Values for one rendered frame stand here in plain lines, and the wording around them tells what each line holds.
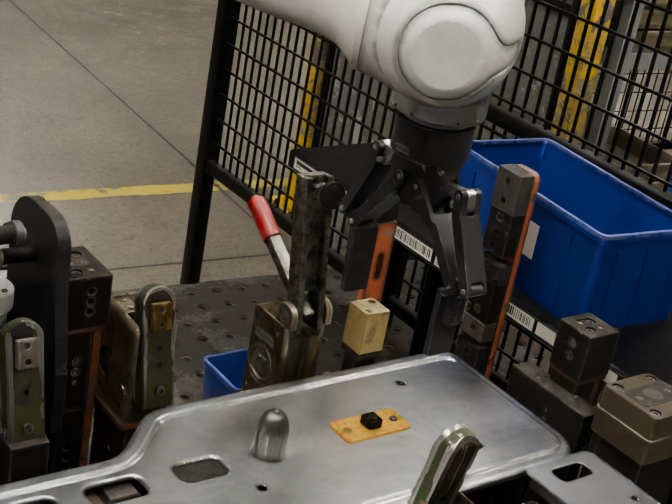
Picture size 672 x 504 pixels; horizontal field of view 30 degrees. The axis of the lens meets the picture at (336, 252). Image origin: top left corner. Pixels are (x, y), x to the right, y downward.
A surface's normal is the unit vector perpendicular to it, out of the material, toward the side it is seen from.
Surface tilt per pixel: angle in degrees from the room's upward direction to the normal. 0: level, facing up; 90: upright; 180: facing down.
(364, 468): 0
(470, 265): 63
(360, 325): 90
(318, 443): 0
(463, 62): 90
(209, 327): 0
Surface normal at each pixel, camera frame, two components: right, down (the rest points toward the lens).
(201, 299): 0.17, -0.90
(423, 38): 0.06, 0.46
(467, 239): 0.59, -0.02
